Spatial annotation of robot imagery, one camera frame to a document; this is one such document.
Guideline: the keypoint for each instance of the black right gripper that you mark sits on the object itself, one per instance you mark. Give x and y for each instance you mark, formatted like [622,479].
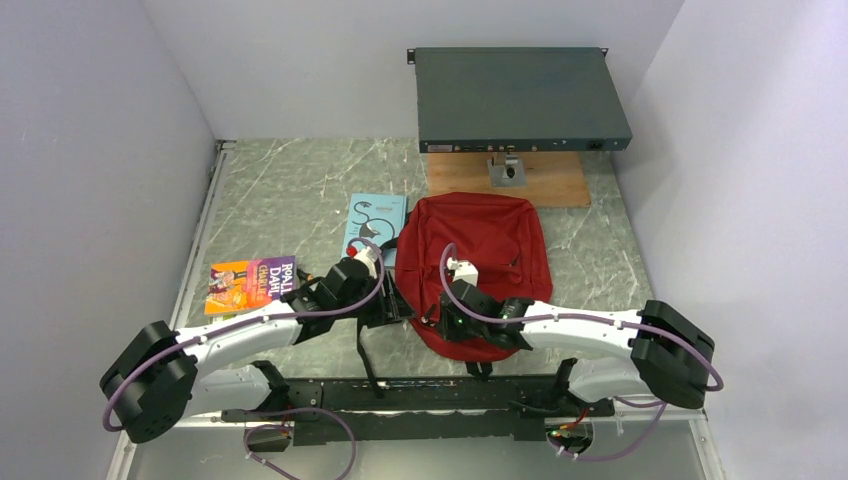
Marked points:
[449,330]

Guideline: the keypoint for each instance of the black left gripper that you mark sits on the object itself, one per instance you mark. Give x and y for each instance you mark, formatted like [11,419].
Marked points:
[391,307]

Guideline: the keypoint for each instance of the light blue cat notebook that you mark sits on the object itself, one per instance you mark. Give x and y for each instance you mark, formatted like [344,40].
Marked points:
[378,218]

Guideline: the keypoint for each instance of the red fabric backpack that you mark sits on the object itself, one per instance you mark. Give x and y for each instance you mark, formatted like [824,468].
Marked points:
[501,235]

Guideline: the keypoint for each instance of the Roald Dahl Charlie book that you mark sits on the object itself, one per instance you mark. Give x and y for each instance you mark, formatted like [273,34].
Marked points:
[241,286]

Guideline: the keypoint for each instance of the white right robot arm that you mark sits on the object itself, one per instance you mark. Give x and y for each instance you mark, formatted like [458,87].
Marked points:
[652,350]

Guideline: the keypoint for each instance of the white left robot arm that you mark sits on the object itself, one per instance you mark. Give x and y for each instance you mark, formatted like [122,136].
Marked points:
[165,375]

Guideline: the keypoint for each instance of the wooden board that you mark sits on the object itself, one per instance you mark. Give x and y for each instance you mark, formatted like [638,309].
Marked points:
[544,179]

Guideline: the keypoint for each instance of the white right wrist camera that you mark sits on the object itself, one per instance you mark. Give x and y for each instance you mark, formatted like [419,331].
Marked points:
[462,270]

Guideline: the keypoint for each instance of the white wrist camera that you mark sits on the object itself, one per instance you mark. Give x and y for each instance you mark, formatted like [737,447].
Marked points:
[366,252]
[462,270]

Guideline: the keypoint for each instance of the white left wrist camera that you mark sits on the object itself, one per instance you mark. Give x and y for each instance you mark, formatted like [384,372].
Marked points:
[366,252]

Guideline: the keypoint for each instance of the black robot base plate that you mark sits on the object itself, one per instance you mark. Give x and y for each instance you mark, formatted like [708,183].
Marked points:
[518,407]

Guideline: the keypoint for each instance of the grey metal camera mount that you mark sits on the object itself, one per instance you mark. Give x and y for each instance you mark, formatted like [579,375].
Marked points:
[506,170]

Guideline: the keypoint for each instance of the dark rack-mount network switch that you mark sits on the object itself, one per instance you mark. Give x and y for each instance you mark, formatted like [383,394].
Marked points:
[517,99]

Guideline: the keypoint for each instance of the aluminium rail frame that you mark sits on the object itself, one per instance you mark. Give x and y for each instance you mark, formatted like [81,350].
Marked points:
[290,196]

